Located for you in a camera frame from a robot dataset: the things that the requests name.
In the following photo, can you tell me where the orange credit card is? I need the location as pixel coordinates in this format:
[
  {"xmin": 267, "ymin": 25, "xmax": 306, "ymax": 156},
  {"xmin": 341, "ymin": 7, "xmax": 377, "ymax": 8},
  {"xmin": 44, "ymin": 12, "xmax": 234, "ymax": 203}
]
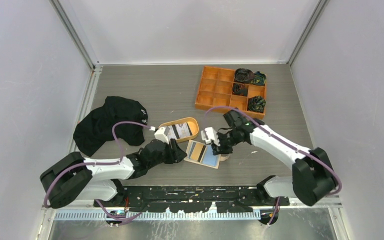
[{"xmin": 189, "ymin": 142, "xmax": 207, "ymax": 162}]

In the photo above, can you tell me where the beige leather card holder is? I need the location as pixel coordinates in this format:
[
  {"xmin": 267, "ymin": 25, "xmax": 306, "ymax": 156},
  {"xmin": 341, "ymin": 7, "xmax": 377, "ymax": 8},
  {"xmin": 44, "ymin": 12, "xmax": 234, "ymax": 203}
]
[{"xmin": 184, "ymin": 140, "xmax": 230, "ymax": 169}]

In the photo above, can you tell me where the silver credit card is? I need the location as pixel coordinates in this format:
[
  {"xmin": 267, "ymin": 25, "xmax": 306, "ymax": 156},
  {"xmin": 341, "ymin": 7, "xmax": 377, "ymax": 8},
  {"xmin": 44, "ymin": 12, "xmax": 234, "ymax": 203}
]
[{"xmin": 176, "ymin": 122, "xmax": 192, "ymax": 139}]

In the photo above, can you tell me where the yellow oval tray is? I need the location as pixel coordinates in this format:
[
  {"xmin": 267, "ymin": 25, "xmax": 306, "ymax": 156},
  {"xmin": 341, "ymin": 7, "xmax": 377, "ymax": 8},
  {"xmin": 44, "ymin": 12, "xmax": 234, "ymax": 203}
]
[{"xmin": 159, "ymin": 117, "xmax": 199, "ymax": 143}]

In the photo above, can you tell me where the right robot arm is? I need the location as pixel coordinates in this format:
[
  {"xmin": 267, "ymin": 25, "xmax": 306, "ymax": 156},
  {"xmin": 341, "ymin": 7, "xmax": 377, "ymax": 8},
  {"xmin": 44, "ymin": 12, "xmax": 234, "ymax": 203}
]
[{"xmin": 201, "ymin": 108, "xmax": 342, "ymax": 206}]

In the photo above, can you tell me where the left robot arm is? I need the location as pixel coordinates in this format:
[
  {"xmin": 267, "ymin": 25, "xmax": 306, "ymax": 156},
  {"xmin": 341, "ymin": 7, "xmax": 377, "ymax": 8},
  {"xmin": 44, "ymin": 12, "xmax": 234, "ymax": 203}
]
[{"xmin": 39, "ymin": 139, "xmax": 187, "ymax": 209}]

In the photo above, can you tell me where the orange compartment organizer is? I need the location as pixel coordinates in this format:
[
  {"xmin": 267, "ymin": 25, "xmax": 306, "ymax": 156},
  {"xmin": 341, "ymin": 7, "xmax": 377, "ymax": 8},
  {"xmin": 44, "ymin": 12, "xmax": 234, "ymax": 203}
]
[{"xmin": 194, "ymin": 66, "xmax": 266, "ymax": 119}]

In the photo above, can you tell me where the dark rolled tie middle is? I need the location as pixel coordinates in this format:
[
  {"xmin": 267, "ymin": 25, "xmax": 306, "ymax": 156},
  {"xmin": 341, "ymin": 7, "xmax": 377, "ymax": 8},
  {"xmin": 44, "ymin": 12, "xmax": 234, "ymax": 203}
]
[{"xmin": 232, "ymin": 82, "xmax": 249, "ymax": 97}]

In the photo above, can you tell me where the dark rolled tie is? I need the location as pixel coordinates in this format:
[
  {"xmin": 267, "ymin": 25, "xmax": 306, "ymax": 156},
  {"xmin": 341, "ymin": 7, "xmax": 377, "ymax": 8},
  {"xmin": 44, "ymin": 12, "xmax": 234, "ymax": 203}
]
[
  {"xmin": 234, "ymin": 68, "xmax": 255, "ymax": 84},
  {"xmin": 232, "ymin": 82, "xmax": 249, "ymax": 97}
]

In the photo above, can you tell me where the dark rolled tie top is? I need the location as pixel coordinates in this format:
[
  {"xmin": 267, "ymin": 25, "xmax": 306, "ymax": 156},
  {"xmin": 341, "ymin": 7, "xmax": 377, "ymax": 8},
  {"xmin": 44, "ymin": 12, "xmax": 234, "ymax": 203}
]
[{"xmin": 234, "ymin": 68, "xmax": 255, "ymax": 84}]

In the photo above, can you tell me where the black cloth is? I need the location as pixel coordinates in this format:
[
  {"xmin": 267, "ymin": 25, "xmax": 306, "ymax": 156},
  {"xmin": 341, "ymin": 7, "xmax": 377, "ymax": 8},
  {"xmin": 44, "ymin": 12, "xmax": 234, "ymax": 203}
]
[{"xmin": 73, "ymin": 96, "xmax": 148, "ymax": 156}]

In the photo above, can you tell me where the green patterned rolled tie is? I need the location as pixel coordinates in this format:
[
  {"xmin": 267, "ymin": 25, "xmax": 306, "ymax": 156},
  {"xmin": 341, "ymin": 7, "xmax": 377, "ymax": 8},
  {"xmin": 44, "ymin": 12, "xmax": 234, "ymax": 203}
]
[{"xmin": 251, "ymin": 71, "xmax": 267, "ymax": 87}]

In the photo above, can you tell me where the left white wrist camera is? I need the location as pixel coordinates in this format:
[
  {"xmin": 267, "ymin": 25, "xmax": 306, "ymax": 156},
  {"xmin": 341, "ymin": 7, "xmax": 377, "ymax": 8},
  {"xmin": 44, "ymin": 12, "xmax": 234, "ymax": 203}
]
[{"xmin": 154, "ymin": 126, "xmax": 170, "ymax": 144}]

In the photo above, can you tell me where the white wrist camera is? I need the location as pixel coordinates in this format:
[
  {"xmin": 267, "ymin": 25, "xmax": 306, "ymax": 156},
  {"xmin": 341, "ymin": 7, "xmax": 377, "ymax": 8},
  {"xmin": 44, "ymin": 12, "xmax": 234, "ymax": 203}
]
[
  {"xmin": 201, "ymin": 127, "xmax": 220, "ymax": 146},
  {"xmin": 154, "ymin": 126, "xmax": 170, "ymax": 144}
]

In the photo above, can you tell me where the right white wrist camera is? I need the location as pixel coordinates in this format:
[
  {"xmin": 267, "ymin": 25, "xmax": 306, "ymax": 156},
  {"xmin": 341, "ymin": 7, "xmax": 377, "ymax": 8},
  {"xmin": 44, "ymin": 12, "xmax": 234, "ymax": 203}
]
[{"xmin": 201, "ymin": 127, "xmax": 220, "ymax": 146}]

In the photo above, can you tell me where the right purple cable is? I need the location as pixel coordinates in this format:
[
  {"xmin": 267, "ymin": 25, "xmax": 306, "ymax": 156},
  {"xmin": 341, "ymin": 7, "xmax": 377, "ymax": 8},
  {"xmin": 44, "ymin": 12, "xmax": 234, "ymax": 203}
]
[{"xmin": 205, "ymin": 106, "xmax": 343, "ymax": 227}]

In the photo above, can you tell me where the purple cable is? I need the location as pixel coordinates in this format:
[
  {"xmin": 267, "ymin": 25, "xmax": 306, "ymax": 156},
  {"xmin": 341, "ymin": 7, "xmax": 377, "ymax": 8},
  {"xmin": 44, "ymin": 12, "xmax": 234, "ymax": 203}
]
[
  {"xmin": 205, "ymin": 106, "xmax": 343, "ymax": 227},
  {"xmin": 42, "ymin": 121, "xmax": 156, "ymax": 227}
]

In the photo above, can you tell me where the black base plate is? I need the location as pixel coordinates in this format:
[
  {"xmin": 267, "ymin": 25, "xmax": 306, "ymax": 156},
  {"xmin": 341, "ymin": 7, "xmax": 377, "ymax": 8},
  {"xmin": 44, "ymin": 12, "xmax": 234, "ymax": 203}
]
[{"xmin": 101, "ymin": 185, "xmax": 277, "ymax": 213}]

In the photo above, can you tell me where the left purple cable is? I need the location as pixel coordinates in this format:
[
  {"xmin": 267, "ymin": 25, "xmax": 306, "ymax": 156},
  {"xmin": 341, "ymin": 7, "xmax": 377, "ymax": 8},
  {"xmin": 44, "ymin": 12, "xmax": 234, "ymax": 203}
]
[{"xmin": 42, "ymin": 121, "xmax": 156, "ymax": 227}]

